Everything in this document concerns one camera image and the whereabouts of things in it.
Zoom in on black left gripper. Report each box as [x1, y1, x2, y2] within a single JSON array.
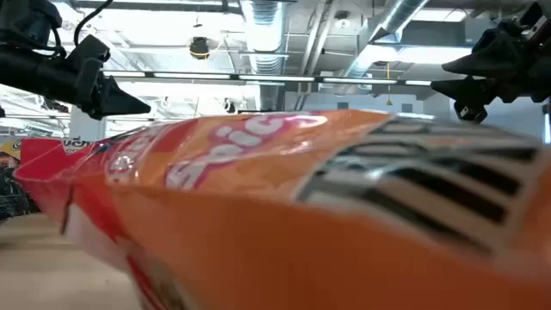
[[75, 55, 152, 121]]

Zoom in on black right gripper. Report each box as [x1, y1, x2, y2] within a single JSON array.
[[430, 4, 548, 124]]

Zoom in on red Saucy Noodles pack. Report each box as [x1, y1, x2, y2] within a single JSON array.
[[12, 108, 551, 310], [61, 136, 95, 156]]

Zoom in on yellow Creamy Chicken ramen pack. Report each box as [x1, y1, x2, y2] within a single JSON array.
[[0, 136, 22, 161]]

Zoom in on black Fire Noodle pack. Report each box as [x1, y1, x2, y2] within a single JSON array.
[[0, 161, 42, 221]]

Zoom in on white building column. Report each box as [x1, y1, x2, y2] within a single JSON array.
[[68, 105, 108, 143]]

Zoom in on black hanging dome device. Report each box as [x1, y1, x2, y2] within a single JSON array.
[[188, 36, 212, 60]]

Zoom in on long LED light bar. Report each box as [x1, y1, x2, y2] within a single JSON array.
[[101, 70, 434, 87]]

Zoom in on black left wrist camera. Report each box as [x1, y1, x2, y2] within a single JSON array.
[[67, 34, 112, 65]]

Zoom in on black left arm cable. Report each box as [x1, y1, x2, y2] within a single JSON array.
[[72, 0, 115, 47]]

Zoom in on silver smooth air duct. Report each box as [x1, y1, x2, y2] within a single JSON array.
[[339, 0, 431, 94]]

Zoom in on silver ribbed air duct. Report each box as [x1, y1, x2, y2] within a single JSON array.
[[238, 0, 288, 111]]

